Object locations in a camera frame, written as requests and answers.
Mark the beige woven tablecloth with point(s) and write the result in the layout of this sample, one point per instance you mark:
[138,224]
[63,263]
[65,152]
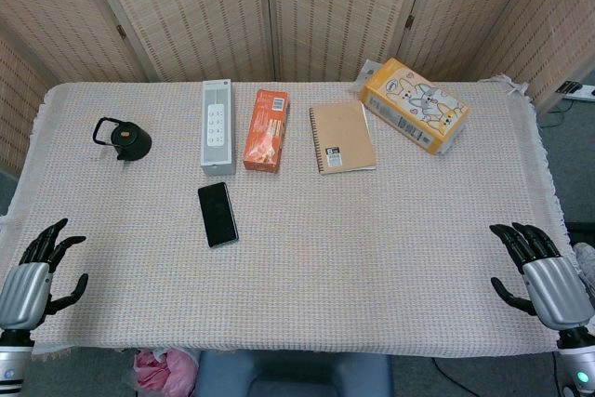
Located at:
[325,253]

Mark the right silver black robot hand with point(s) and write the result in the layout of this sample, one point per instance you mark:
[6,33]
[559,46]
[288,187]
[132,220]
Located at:
[558,290]

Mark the grey power strip box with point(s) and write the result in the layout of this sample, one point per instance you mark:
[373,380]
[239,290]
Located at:
[217,127]

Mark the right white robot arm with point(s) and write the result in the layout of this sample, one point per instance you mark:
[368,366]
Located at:
[578,364]

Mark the black lid with loop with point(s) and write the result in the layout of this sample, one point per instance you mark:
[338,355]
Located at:
[130,139]

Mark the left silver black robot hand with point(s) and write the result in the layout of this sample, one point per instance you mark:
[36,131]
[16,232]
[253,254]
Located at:
[25,292]

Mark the smartphone black screen teal back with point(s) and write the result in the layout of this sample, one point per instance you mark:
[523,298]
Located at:
[217,215]

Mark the white power strip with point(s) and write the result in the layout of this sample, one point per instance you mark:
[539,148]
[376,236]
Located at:
[581,90]

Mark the orange cardboard box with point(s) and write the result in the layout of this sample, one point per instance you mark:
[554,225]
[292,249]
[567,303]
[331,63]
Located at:
[265,132]

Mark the grey knit shoe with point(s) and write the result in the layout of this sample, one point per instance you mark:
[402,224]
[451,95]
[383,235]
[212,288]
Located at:
[586,255]

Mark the bamboo folding screen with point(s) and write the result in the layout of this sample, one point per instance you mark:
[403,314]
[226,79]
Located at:
[209,11]

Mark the brown spiral notebook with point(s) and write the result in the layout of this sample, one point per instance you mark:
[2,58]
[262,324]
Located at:
[344,136]

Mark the yellow rabbit snack box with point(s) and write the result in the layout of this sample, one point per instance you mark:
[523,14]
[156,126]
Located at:
[413,104]

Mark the blue chair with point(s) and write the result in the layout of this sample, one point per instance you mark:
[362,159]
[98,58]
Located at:
[279,374]

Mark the pink plastic bag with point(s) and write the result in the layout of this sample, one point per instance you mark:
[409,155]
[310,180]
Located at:
[162,374]

